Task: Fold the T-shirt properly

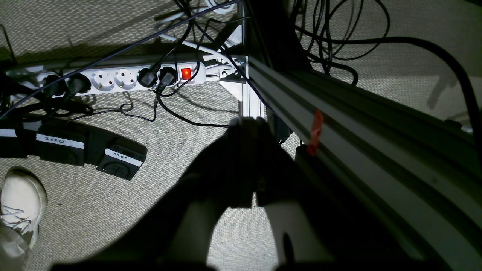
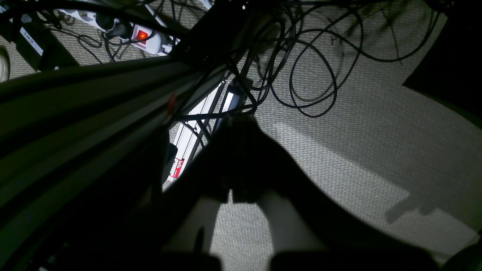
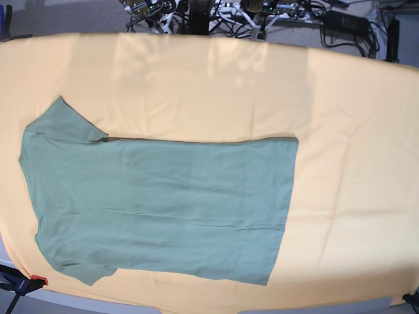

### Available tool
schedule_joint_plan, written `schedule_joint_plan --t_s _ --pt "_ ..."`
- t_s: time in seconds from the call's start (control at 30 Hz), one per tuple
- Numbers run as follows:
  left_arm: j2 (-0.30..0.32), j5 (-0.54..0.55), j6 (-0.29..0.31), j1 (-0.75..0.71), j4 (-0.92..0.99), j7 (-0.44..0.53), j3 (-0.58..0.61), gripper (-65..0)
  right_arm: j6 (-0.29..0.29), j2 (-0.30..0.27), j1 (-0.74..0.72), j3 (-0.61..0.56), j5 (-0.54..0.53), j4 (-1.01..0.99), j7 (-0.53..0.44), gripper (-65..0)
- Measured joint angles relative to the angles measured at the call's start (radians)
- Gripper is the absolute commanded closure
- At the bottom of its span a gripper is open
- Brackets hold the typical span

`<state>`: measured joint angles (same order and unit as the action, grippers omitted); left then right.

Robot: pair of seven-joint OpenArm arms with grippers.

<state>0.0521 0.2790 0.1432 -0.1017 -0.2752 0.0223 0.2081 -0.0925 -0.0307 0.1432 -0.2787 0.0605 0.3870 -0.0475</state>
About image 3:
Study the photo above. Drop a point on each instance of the green T-shirt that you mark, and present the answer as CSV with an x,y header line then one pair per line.
x,y
211,210

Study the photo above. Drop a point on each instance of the white power strip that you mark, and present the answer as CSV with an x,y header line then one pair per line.
x,y
256,12

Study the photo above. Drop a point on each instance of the yellow table cloth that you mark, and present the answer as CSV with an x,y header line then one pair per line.
x,y
352,229

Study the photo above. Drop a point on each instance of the black power adapter brick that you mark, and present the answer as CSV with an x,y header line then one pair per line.
x,y
346,23

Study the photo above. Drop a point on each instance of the blue red bar clamp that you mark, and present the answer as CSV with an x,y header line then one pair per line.
x,y
15,281

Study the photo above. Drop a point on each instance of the black clamp right corner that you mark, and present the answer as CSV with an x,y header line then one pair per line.
x,y
412,299

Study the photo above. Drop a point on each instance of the black stand post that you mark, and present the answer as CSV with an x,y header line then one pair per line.
x,y
199,14

